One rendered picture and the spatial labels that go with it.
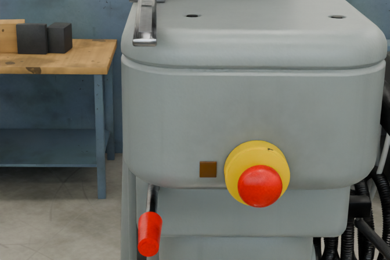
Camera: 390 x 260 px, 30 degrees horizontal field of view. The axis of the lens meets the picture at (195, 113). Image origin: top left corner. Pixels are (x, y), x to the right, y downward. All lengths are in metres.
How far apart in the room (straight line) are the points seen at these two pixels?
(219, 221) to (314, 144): 0.18
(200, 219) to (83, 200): 3.93
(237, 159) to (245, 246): 0.23
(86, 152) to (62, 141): 0.28
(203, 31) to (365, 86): 0.16
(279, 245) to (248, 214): 0.08
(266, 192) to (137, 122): 0.14
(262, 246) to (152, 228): 0.22
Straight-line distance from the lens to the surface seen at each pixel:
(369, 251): 1.24
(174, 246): 0.89
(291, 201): 0.82
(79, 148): 4.94
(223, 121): 0.67
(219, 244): 0.87
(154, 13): 0.70
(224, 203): 0.81
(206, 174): 0.69
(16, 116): 5.46
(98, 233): 4.33
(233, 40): 0.66
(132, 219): 1.38
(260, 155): 0.67
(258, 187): 0.65
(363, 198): 1.00
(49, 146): 5.00
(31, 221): 4.52
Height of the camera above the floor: 2.03
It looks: 19 degrees down
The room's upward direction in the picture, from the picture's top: 1 degrees clockwise
